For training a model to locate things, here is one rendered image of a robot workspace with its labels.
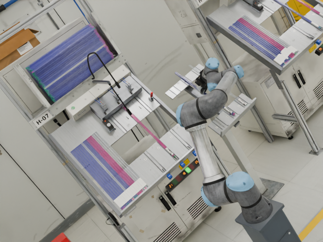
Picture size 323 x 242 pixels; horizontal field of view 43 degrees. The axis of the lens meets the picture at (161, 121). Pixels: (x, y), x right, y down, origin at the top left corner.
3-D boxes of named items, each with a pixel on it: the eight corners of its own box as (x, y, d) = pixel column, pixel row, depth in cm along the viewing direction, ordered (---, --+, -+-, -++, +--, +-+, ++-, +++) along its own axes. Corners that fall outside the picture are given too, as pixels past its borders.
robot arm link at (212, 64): (207, 68, 232) (205, 55, 235) (204, 78, 242) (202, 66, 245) (221, 68, 233) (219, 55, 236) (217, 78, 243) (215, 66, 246)
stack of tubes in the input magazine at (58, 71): (115, 56, 273) (92, 22, 264) (54, 102, 258) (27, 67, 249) (109, 57, 284) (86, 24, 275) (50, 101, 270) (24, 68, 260)
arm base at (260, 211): (279, 205, 195) (270, 190, 192) (259, 227, 190) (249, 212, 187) (257, 198, 209) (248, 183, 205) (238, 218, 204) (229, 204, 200)
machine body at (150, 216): (228, 206, 309) (187, 144, 288) (160, 272, 289) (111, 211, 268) (186, 185, 367) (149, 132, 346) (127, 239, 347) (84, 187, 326)
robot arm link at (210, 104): (215, 95, 188) (238, 58, 227) (195, 102, 194) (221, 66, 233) (226, 115, 191) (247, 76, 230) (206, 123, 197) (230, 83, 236)
